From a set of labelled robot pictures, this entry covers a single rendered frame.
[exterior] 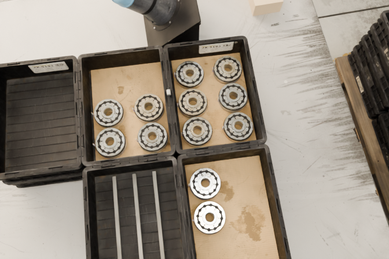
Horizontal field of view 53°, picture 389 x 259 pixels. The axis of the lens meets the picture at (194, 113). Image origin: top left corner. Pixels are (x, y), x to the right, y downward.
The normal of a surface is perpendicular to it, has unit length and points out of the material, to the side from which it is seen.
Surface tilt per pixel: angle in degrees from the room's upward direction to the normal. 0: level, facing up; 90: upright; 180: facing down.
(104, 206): 0
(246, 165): 0
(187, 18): 43
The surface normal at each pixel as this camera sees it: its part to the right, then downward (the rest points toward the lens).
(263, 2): 0.00, -0.32
